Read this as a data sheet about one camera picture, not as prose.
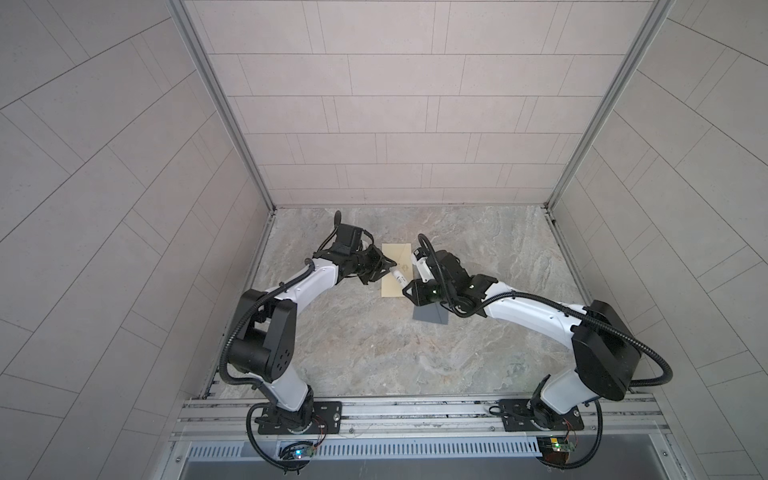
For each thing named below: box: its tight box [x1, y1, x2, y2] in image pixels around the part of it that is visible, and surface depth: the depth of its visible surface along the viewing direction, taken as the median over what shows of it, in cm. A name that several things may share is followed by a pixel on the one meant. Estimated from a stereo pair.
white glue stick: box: [389, 268, 409, 290], surface depth 84 cm
